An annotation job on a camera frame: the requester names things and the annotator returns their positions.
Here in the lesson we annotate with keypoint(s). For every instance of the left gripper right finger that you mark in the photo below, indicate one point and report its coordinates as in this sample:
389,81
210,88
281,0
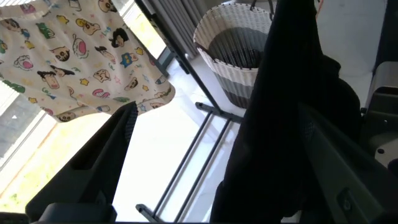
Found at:
357,193

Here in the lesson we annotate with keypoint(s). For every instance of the window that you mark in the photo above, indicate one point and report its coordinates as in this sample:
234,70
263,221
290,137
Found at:
164,59

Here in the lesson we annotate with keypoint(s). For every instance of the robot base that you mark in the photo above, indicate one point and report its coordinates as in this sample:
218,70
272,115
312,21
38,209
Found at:
382,102

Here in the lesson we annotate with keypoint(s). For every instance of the white laundry basket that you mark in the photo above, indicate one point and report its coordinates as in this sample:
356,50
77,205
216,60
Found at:
230,77

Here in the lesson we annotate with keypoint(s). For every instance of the black clothes rack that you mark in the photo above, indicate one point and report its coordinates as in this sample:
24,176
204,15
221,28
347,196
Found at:
217,112

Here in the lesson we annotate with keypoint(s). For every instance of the black garment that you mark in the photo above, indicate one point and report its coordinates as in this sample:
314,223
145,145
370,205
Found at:
280,109

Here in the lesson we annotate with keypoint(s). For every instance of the beige curtain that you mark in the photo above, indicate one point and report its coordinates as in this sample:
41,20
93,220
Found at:
177,21

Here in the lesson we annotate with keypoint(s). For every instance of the cream printed garment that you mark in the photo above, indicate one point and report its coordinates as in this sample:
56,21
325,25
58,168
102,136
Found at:
77,62

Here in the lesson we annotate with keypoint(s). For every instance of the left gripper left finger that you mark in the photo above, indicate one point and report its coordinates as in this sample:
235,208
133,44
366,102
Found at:
93,186

